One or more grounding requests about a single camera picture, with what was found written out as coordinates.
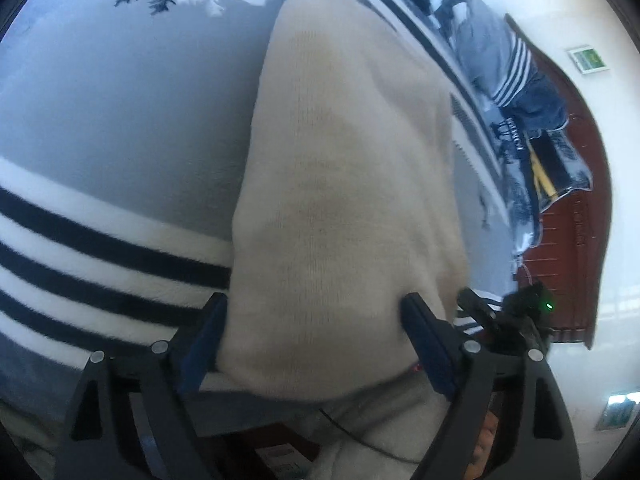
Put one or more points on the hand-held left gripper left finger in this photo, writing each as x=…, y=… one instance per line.
x=200, y=355

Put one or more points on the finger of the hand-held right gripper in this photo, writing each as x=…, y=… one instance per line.
x=475, y=305

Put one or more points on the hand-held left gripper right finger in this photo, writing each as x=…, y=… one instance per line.
x=430, y=355

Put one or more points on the cream knit sweater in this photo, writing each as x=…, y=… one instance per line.
x=340, y=185

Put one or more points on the person's right hand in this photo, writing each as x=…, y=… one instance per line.
x=487, y=437

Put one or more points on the blue patterned fringed cloth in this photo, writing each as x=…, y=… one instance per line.
x=550, y=170

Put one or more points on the dark blue jeans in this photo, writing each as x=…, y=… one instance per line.
x=537, y=102

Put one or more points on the grey blanket with navy stripes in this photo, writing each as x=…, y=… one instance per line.
x=125, y=125

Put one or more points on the grey garment with white stripes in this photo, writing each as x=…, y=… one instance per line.
x=487, y=45

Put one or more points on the green framed wall sign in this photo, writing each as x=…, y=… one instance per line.
x=589, y=58

